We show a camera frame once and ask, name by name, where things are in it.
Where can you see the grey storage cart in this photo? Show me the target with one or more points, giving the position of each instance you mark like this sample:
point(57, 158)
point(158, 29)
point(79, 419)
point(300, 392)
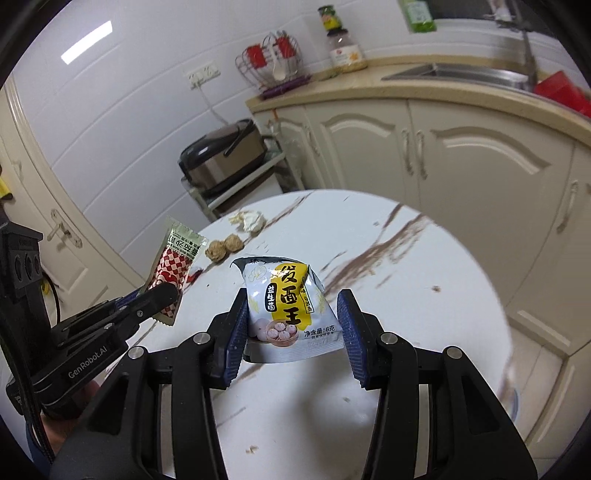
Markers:
point(240, 184)

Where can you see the steel faucet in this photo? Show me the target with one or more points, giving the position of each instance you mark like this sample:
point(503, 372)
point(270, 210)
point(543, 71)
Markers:
point(528, 55)

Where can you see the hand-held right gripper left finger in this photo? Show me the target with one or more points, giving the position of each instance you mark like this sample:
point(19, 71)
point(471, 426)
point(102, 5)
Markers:
point(235, 341)

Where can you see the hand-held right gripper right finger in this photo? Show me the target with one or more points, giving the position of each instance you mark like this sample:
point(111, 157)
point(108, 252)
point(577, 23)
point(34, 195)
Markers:
point(353, 341)

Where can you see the red plastic bag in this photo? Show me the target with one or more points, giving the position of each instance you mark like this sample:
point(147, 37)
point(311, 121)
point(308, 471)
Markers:
point(563, 92)

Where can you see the red checkered sauce sachet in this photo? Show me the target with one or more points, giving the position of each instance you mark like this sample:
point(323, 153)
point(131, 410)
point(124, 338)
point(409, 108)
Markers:
point(178, 258)

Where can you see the pink white cloth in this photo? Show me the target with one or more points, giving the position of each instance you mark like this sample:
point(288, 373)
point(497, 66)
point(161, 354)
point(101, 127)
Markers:
point(501, 9)

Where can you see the red chopstick holder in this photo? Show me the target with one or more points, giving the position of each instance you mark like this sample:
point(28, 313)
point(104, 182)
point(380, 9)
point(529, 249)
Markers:
point(256, 55)
point(284, 46)

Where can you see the white spoon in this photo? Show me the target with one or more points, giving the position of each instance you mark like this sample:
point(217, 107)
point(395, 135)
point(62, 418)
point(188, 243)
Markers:
point(278, 71)

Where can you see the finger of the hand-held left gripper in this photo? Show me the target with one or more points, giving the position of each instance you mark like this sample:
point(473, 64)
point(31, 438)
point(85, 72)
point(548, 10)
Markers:
point(159, 297)
point(92, 330)

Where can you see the cream panel door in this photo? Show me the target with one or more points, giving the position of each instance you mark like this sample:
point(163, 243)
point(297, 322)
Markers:
point(46, 194)

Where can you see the green soap bottle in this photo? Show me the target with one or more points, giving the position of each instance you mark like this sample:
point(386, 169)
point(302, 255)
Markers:
point(418, 16)

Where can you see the black and steel rice cooker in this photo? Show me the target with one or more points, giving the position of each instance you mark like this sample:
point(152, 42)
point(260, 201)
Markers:
point(221, 157)

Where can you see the crumpled white tissue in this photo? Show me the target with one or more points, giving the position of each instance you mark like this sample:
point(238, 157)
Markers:
point(251, 221)

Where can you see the purple drip tray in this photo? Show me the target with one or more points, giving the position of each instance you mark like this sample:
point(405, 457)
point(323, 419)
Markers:
point(286, 86)

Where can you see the white and yellow yeast packet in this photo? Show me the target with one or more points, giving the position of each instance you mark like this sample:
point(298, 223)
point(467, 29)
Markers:
point(286, 304)

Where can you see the large white-lid jar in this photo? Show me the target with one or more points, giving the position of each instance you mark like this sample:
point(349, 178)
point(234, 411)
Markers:
point(346, 55)

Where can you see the brown food lump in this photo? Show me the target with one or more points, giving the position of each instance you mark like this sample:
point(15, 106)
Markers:
point(233, 243)
point(214, 251)

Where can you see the person's left hand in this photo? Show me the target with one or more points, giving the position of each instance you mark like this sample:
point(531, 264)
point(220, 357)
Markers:
point(55, 434)

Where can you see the steel sink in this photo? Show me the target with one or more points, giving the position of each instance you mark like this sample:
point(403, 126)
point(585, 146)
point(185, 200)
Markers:
point(461, 76)

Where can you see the white-framed window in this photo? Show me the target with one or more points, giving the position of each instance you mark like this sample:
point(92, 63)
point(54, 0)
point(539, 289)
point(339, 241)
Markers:
point(461, 7)

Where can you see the small yellow-lid jar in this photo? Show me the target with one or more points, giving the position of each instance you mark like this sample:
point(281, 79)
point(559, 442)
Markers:
point(331, 18)

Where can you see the white wall socket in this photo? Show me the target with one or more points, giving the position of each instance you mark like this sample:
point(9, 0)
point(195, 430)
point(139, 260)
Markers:
point(203, 75)

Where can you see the cream kitchen cabinet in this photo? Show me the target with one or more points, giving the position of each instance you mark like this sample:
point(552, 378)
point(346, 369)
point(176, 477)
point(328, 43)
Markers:
point(461, 161)

